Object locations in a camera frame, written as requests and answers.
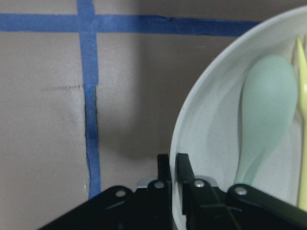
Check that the pale green plastic spoon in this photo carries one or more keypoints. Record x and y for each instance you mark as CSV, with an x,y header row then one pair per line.
x,y
268,105

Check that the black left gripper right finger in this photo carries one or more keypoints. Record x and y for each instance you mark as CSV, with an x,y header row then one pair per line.
x,y
242,207

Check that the yellow plastic fork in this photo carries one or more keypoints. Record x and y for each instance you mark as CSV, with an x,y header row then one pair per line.
x,y
300,65

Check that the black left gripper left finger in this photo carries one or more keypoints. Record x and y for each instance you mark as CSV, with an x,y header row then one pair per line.
x,y
119,208

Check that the white round plate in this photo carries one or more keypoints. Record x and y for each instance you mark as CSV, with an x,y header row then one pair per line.
x,y
208,126

